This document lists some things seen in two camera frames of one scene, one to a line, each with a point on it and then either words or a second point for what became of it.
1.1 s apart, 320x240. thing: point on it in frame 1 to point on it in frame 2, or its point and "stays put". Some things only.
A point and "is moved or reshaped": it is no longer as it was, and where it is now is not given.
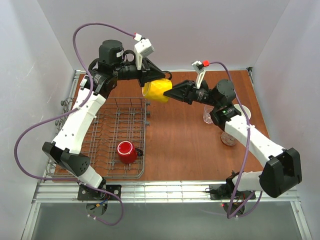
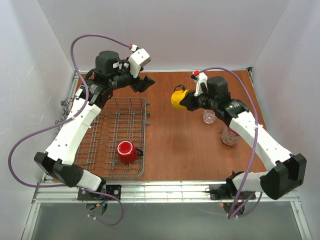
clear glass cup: x=206 y=115 stays put
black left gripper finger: x=154 y=72 to x=146 y=83
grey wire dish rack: x=119 y=120 stays put
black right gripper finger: x=179 y=92 to x=190 y=101
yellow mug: x=155 y=89 is moved or reshaped
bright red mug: x=127 y=152 stays put
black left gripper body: x=144 y=73 to x=137 y=84
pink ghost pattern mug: x=228 y=139 stays put
